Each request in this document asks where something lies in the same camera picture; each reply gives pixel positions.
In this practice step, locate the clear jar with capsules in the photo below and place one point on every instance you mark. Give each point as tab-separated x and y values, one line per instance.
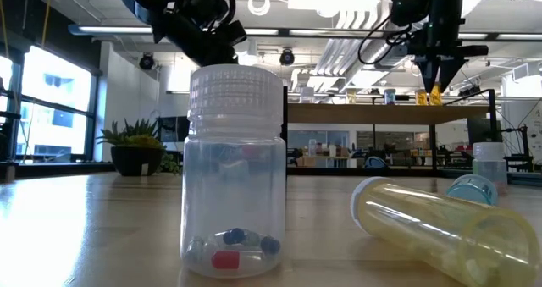
233	185

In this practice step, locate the potted succulent plant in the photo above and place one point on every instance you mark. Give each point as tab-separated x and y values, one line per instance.
135	160

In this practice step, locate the wooden shelf board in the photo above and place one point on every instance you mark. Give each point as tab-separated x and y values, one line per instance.
381	114

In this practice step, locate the clear jar with green pills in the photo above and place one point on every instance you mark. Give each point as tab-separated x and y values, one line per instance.
489	164

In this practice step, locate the black metal shelf frame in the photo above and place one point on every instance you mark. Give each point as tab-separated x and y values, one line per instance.
493	122

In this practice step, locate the black computer monitor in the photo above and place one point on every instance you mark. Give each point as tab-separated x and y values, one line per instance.
478	130
173	128

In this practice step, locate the black ceiling spotlight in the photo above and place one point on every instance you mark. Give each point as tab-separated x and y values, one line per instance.
147	61
287	57

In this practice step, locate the small pale yellow pill bottle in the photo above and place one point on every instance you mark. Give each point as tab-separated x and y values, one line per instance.
351	97

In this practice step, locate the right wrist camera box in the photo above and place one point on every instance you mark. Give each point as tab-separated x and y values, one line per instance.
406	7

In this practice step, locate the wooden background table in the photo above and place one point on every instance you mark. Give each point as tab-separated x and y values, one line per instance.
309	161

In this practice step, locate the large pale yellow pill bottle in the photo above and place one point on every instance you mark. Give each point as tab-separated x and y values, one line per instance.
444	232

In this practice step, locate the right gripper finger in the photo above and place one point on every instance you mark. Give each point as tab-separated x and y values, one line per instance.
449	69
428	71

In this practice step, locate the black overhead frame bar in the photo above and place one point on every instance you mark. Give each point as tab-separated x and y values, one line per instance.
283	31

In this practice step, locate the small clear pill bottle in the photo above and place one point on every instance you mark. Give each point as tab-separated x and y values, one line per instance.
307	95

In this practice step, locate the white LED light strip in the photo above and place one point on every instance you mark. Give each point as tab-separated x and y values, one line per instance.
114	30
518	36
262	31
334	32
472	36

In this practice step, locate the blue round chair back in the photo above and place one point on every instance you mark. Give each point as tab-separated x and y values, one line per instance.
376	163

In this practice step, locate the large window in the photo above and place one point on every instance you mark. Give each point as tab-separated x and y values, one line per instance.
55	79

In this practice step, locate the blue pill bottle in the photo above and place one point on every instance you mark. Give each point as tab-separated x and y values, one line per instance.
472	191

